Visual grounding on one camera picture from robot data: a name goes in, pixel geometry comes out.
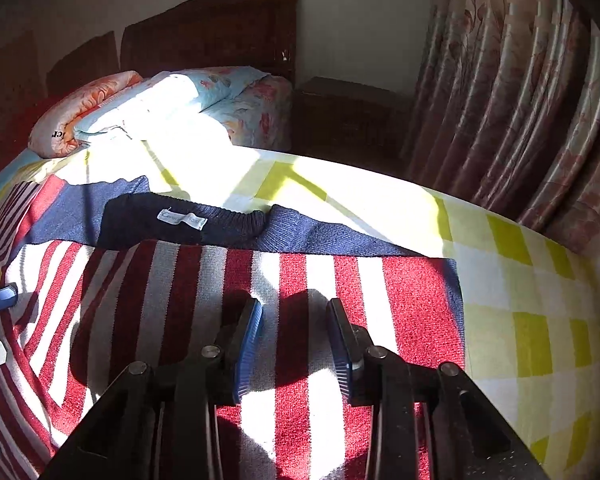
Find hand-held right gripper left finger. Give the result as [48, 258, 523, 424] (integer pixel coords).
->
[39, 297, 264, 480]

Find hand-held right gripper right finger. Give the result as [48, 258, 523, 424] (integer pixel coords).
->
[327, 298, 552, 480]

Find red white striped navy sweater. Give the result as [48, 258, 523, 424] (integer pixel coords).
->
[0, 175, 468, 480]

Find yellow white checked bed sheet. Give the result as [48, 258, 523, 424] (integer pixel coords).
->
[0, 147, 600, 480]

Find orange floral pillow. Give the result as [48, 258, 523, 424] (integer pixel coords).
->
[27, 72, 144, 159]

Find dark wooden nightstand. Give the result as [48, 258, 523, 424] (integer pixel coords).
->
[294, 77, 417, 162]

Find small wooden headboard panel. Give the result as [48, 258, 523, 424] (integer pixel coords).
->
[45, 30, 119, 97]

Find light blue floral folded quilt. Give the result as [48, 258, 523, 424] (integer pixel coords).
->
[74, 66, 294, 152]

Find pink floral curtain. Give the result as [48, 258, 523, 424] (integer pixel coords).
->
[400, 0, 600, 233]

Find large wooden headboard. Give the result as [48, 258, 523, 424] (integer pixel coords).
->
[119, 0, 301, 82]

